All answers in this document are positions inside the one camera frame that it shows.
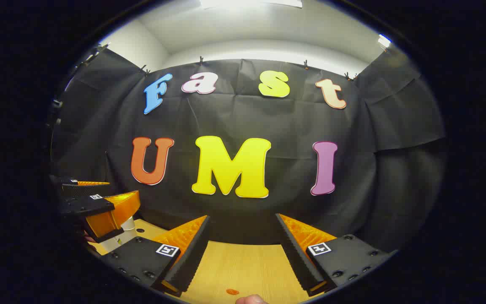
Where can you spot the white desktop garbage bin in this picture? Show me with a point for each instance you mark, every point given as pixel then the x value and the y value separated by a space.
pixel 116 242

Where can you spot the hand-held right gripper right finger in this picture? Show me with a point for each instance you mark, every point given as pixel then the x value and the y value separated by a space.
pixel 302 261

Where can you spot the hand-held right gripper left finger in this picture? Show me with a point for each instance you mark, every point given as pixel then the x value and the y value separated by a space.
pixel 187 261

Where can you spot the orange paper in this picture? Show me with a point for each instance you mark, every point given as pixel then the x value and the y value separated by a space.
pixel 232 291

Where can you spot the black backdrop cloth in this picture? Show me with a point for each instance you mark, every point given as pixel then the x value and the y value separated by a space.
pixel 268 122

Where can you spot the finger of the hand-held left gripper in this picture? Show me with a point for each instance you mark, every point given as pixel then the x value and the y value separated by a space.
pixel 87 204
pixel 74 189

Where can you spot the wooden desktop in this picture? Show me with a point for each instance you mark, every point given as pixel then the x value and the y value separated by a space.
pixel 243 270

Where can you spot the ceiling light panel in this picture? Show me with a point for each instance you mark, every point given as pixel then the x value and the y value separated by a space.
pixel 251 3
pixel 384 41

